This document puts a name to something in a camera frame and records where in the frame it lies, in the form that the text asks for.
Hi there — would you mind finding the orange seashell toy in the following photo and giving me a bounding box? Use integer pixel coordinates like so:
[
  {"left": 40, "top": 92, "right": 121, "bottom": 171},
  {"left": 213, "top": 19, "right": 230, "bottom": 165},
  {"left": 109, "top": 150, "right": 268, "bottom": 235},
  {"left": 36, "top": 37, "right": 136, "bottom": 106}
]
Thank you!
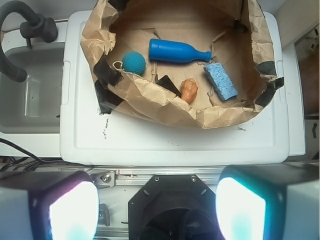
[{"left": 180, "top": 78, "right": 199, "bottom": 104}]

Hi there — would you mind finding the blue plastic bottle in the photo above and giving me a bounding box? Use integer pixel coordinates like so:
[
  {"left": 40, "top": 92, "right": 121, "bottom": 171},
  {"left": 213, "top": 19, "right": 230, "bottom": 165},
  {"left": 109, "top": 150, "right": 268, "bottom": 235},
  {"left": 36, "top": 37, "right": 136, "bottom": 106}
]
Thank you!
[{"left": 148, "top": 38, "right": 212, "bottom": 63}]

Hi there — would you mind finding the white plastic bin lid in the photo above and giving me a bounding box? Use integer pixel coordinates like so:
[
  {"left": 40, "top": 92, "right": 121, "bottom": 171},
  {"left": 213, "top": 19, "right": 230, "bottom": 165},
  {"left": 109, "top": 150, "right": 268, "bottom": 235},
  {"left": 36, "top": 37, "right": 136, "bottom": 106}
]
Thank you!
[{"left": 60, "top": 10, "right": 290, "bottom": 167}]

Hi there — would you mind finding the blue sponge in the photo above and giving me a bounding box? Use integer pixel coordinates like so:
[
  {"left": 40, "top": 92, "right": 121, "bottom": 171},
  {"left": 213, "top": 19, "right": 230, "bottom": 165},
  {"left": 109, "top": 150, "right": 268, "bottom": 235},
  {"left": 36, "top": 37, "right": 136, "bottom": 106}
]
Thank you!
[{"left": 203, "top": 62, "right": 238, "bottom": 102}]

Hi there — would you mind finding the teal textured ball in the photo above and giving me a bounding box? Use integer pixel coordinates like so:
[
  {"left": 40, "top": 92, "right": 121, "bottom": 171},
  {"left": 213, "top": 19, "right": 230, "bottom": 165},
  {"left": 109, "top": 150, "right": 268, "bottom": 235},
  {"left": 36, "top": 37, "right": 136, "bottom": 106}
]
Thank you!
[{"left": 122, "top": 51, "right": 146, "bottom": 76}]

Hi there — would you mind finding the black cable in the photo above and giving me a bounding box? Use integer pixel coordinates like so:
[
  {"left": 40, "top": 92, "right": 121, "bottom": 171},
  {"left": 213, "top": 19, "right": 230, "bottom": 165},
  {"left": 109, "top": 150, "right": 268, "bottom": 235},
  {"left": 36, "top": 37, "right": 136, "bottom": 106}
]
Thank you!
[{"left": 0, "top": 138, "right": 83, "bottom": 173}]

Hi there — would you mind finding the aluminium rail frame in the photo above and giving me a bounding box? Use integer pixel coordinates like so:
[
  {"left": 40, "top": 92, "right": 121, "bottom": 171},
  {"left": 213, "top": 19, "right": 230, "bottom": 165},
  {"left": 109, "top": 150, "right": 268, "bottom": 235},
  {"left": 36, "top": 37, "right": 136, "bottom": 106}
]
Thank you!
[{"left": 58, "top": 166, "right": 225, "bottom": 188}]

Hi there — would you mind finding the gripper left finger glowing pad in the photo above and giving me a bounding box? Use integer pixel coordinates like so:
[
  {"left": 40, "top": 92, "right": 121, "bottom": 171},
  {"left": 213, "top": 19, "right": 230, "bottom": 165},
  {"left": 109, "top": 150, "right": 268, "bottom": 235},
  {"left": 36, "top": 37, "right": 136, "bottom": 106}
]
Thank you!
[{"left": 0, "top": 171, "right": 99, "bottom": 240}]

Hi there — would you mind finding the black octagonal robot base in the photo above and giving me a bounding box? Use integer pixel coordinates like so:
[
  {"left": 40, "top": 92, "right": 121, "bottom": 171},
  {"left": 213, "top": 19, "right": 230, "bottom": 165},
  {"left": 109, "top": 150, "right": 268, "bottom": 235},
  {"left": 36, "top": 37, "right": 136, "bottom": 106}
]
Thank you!
[{"left": 128, "top": 174, "right": 224, "bottom": 240}]

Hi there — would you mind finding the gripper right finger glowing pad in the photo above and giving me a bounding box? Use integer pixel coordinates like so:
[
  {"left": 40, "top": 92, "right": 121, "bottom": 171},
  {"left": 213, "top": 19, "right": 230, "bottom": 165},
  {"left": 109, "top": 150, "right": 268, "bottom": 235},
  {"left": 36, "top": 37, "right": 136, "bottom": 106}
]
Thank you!
[{"left": 215, "top": 163, "right": 320, "bottom": 240}]

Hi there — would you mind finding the dark grey faucet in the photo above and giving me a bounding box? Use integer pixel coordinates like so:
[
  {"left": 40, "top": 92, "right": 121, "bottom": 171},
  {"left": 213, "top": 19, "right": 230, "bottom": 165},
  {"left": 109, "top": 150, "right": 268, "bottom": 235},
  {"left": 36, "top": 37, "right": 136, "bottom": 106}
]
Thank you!
[{"left": 0, "top": 0, "right": 58, "bottom": 83}]

